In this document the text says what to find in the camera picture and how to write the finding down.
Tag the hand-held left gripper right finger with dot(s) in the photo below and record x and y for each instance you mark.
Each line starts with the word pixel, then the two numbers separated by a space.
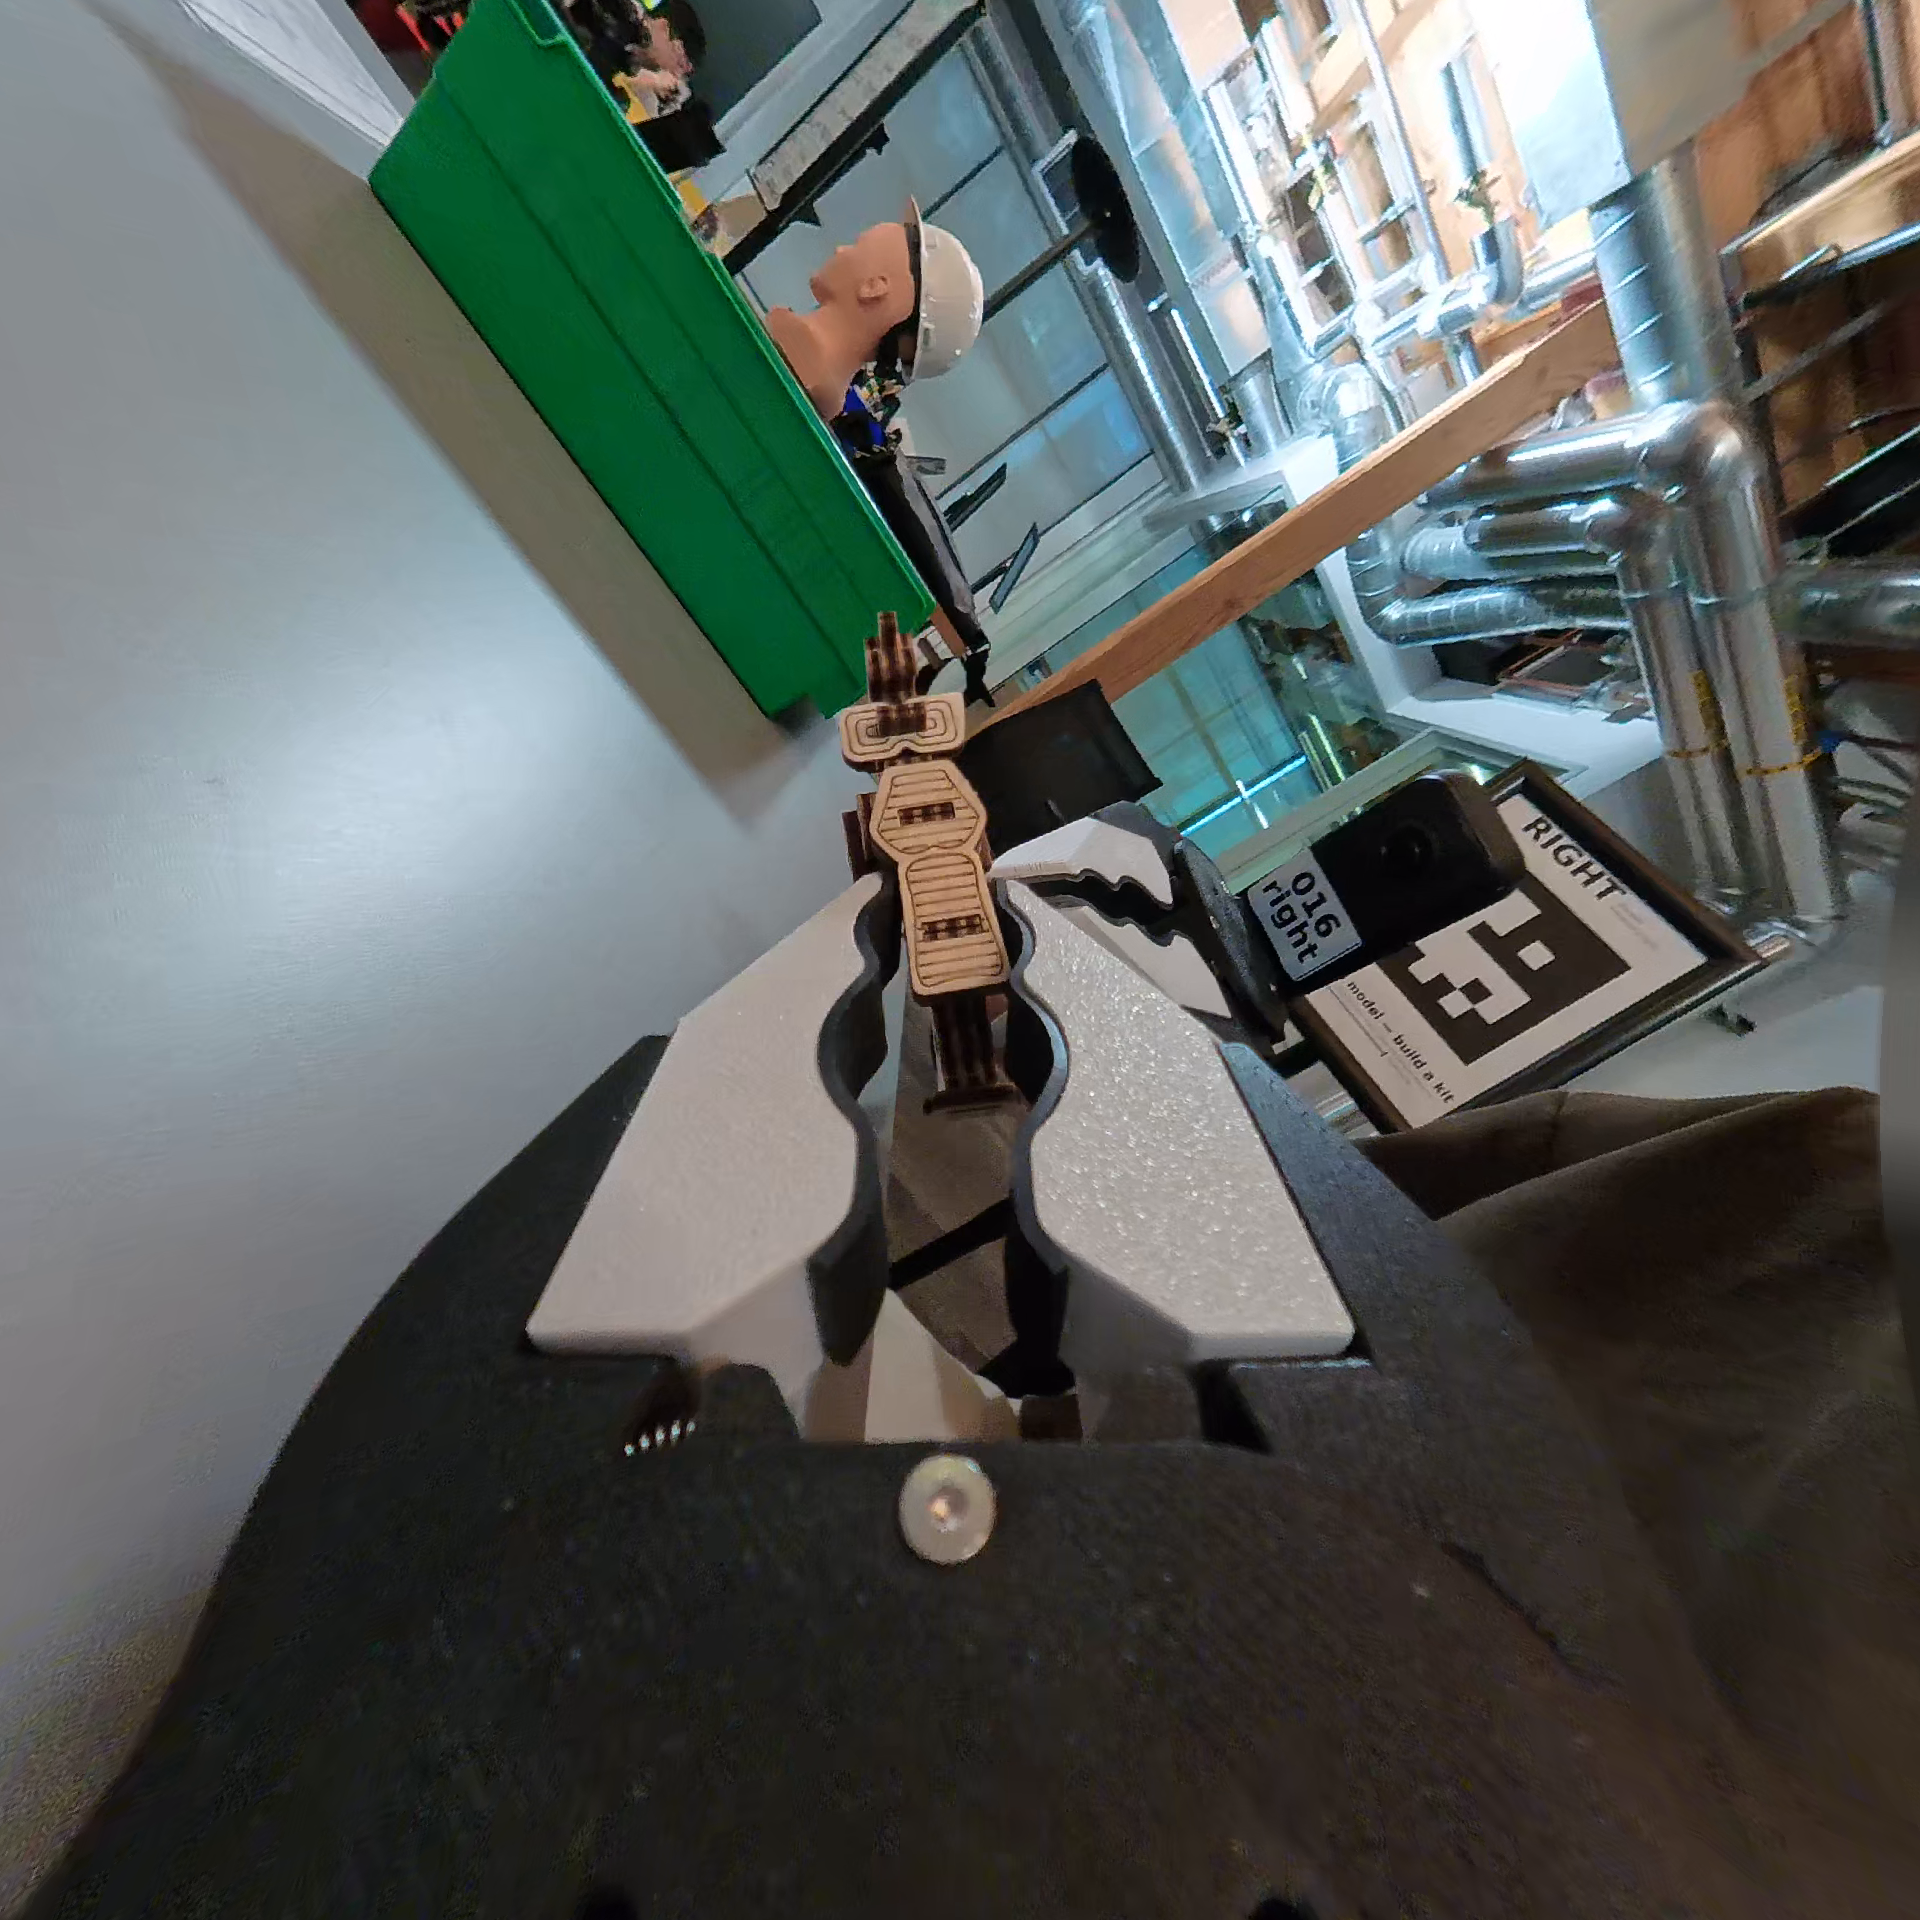
pixel 1186 1202

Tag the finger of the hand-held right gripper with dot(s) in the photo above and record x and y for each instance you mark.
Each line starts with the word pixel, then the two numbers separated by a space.
pixel 1088 853
pixel 1194 982

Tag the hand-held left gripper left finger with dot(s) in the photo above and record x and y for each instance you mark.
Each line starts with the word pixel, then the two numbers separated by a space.
pixel 707 1153

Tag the laser-cut wooden model piece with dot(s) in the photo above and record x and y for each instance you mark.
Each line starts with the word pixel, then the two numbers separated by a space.
pixel 940 886

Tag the person's right forearm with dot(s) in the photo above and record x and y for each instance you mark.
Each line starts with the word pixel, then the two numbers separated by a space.
pixel 1651 1426

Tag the grey desk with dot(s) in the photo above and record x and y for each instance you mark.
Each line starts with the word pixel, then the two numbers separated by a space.
pixel 301 751

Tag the black box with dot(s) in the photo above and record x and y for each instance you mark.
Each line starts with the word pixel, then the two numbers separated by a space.
pixel 1066 771

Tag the silver ventilation ducts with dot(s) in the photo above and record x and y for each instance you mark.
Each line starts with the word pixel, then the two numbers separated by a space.
pixel 1681 569

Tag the wooden ceiling beam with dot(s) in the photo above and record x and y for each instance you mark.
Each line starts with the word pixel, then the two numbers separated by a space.
pixel 1352 480

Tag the white hard hat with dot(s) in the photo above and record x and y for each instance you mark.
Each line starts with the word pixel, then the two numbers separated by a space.
pixel 945 293

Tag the mannequin head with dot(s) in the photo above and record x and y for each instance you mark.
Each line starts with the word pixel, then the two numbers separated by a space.
pixel 855 308

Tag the round black lamp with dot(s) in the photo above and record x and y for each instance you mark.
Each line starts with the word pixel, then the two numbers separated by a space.
pixel 1108 210

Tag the green plastic bin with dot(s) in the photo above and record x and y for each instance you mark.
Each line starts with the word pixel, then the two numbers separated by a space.
pixel 646 374

